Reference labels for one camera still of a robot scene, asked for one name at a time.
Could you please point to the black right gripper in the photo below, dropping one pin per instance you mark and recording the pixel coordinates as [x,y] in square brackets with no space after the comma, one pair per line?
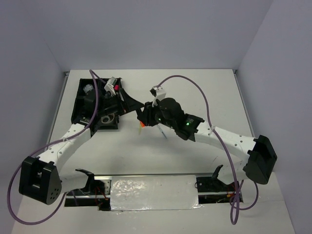
[146,116]

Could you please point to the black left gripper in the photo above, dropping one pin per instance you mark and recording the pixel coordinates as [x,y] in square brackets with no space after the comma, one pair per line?
[130,104]

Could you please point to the large brown tape roll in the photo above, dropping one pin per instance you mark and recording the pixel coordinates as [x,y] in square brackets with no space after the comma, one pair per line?
[107,119]

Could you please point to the clear jar of paper clips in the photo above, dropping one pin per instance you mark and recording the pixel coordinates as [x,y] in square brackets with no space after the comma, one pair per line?
[88,89]

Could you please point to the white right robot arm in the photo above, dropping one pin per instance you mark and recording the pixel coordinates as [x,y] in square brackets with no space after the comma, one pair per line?
[257,155]

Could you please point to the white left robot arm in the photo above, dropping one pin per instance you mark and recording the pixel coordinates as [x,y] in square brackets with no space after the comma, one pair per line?
[40,176]

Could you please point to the black four-compartment organizer tray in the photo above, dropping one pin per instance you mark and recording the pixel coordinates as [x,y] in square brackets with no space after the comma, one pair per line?
[77,113]

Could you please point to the silver foil covered panel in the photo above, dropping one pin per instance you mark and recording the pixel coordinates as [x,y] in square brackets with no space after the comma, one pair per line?
[142,193]

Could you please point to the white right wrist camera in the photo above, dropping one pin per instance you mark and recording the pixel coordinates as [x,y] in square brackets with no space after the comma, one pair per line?
[158,93]

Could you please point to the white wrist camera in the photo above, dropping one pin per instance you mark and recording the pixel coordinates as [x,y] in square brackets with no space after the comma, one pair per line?
[158,93]
[109,86]

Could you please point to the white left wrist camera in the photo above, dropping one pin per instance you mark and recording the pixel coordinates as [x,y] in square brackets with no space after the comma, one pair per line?
[109,86]

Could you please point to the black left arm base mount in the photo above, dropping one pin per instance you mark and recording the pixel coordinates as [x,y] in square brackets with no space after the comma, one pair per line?
[100,187]

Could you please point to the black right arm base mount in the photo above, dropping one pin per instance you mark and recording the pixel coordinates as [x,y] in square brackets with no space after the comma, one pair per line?
[211,183]

